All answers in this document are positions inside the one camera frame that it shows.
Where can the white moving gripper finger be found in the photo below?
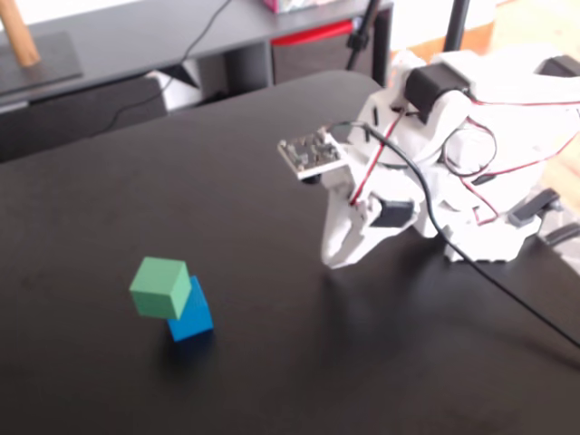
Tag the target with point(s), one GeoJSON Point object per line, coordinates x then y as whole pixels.
{"type": "Point", "coordinates": [362, 242]}

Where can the white fixed gripper finger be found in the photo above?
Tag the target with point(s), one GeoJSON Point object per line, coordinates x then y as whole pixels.
{"type": "Point", "coordinates": [337, 235]}

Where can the green cube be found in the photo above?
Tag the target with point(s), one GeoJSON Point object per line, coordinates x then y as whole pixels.
{"type": "Point", "coordinates": [156, 290]}

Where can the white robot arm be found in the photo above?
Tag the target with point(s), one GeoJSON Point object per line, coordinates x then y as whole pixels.
{"type": "Point", "coordinates": [507, 81]}

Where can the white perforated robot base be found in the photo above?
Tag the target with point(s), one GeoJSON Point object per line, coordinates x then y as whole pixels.
{"type": "Point", "coordinates": [491, 240]}

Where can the blue cube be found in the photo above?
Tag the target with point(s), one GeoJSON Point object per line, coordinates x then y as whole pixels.
{"type": "Point", "coordinates": [199, 319]}

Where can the grey black table clamp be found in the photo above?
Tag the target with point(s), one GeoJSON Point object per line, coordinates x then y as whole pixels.
{"type": "Point", "coordinates": [530, 208]}

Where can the dark storage bin red rim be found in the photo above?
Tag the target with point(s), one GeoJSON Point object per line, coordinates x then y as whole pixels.
{"type": "Point", "coordinates": [312, 52]}

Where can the black stand pole with clip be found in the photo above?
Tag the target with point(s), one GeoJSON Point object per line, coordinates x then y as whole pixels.
{"type": "Point", "coordinates": [362, 31]}

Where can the plain black stand pole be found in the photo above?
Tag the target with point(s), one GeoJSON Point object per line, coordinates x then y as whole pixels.
{"type": "Point", "coordinates": [457, 25]}

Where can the black clamp lever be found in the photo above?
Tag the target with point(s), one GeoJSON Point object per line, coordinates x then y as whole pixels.
{"type": "Point", "coordinates": [562, 234]}

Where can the colourful patterned box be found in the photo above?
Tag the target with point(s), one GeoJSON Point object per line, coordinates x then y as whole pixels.
{"type": "Point", "coordinates": [294, 4]}

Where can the white box black star pattern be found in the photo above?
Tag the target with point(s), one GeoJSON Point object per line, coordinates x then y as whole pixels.
{"type": "Point", "coordinates": [181, 93]}

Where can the grey sideboard shelf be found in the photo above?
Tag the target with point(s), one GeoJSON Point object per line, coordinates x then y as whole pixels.
{"type": "Point", "coordinates": [136, 38]}

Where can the dark fabric storage bin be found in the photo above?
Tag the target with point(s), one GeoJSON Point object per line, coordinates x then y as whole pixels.
{"type": "Point", "coordinates": [68, 120]}

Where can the wooden pole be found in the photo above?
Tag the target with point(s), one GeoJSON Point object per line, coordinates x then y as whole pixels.
{"type": "Point", "coordinates": [19, 31]}

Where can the bare camera circuit board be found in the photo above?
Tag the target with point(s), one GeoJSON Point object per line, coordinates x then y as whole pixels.
{"type": "Point", "coordinates": [310, 151]}

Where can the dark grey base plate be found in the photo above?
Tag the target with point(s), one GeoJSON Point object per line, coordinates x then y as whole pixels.
{"type": "Point", "coordinates": [50, 61]}

